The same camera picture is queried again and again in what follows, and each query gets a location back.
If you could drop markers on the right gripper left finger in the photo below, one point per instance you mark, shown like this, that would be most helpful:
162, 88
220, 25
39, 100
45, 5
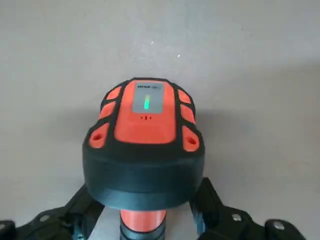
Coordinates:
55, 225

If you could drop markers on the orange black barcode scanner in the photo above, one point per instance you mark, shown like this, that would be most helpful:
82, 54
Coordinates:
145, 125

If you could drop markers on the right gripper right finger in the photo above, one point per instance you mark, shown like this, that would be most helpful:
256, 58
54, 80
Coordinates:
225, 225

